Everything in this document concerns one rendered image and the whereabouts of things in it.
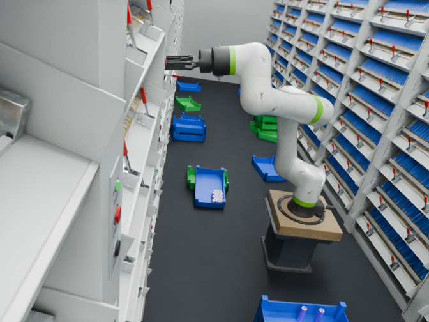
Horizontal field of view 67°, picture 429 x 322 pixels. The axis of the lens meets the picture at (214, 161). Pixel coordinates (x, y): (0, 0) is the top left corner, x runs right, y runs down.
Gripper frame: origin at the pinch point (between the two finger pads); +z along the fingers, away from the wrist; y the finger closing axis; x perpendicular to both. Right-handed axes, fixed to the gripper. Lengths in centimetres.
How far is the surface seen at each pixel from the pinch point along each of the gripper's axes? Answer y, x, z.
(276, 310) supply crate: -35, -79, -39
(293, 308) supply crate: -36, -79, -45
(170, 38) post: 52, 0, -5
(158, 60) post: -18.0, 4.4, -4.9
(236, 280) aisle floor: 7, -112, -31
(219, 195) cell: 71, -102, -29
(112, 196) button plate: -85, 6, -6
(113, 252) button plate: -84, -1, -5
